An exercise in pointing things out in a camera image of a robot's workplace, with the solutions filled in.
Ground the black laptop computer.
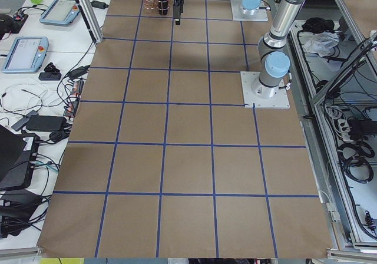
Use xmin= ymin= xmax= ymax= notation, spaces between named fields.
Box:
xmin=1 ymin=126 xmax=26 ymax=180

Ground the blue teach pendant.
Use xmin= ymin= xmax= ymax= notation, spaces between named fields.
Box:
xmin=2 ymin=37 xmax=49 ymax=74
xmin=39 ymin=0 xmax=80 ymax=27

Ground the crumpled white cloth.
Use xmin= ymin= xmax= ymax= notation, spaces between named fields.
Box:
xmin=303 ymin=32 xmax=339 ymax=57

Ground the aluminium frame post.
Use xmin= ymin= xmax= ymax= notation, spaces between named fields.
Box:
xmin=75 ymin=0 xmax=103 ymax=44

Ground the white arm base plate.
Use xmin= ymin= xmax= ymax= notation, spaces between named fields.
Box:
xmin=240 ymin=71 xmax=290 ymax=109
xmin=230 ymin=0 xmax=268 ymax=22

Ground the large black power brick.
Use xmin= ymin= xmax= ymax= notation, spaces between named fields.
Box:
xmin=26 ymin=115 xmax=67 ymax=132

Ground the black cable bundle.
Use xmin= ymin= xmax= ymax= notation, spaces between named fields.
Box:
xmin=338 ymin=141 xmax=376 ymax=185

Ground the lower blue teach pendant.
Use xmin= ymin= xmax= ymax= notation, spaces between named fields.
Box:
xmin=2 ymin=37 xmax=49 ymax=74

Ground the black electronics box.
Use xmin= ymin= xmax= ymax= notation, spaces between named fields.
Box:
xmin=1 ymin=133 xmax=39 ymax=190

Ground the upper blue teach pendant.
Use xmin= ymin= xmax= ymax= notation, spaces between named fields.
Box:
xmin=39 ymin=0 xmax=80 ymax=27

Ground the black power adapter brick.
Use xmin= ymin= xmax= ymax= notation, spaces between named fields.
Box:
xmin=91 ymin=0 xmax=108 ymax=9

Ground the black small stand device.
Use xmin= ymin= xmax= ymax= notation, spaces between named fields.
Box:
xmin=38 ymin=62 xmax=62 ymax=81

